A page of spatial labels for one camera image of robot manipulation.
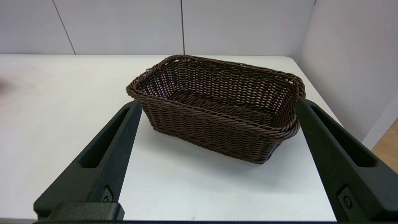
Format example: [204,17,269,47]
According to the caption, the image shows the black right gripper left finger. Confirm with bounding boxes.
[34,100,143,221]

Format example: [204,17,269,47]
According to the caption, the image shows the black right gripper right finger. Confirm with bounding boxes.
[295,97,398,222]

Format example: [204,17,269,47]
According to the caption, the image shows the dark brown wicker basket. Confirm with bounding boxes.
[126,54,306,165]

